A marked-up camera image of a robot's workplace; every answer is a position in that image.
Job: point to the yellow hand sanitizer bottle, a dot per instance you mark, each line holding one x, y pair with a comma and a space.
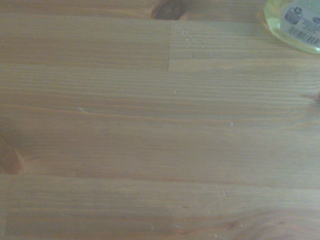
275, 20

